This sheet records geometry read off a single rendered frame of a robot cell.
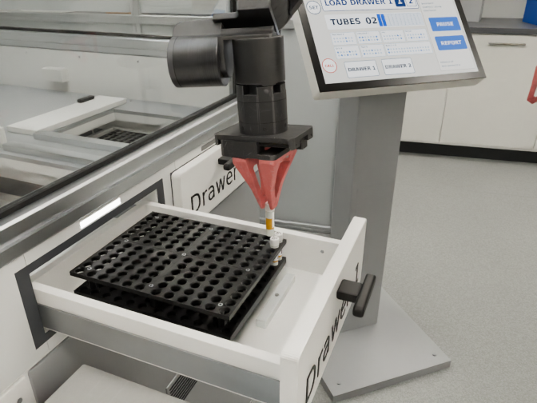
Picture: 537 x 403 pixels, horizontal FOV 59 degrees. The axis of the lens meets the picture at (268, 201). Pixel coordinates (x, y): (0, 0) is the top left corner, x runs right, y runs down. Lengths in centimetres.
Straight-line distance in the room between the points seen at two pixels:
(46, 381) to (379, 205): 116
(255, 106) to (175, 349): 28
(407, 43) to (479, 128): 226
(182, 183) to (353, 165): 76
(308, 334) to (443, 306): 166
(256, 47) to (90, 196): 30
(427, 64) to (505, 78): 218
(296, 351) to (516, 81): 324
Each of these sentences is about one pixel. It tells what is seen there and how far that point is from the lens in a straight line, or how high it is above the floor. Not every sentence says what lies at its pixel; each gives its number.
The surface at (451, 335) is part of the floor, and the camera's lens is 197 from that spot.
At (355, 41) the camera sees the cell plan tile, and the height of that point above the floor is 106.
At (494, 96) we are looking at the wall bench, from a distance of 358.
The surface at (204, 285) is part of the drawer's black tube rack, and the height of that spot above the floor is 90.
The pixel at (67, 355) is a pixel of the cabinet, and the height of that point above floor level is 77.
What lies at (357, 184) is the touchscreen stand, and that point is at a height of 63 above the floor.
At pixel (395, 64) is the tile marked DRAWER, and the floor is 101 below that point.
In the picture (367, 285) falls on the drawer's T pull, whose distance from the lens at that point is 56.
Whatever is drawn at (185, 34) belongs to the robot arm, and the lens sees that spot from 57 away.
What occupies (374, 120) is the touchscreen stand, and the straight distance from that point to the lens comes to 145.
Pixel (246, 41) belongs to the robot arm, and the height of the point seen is 117.
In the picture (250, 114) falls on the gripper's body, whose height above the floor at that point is 109.
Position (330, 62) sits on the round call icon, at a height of 102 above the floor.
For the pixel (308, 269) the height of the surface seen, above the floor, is 84.
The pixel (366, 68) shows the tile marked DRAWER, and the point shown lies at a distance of 131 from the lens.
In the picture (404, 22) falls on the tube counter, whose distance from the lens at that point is 145.
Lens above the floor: 124
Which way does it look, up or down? 26 degrees down
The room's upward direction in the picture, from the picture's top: straight up
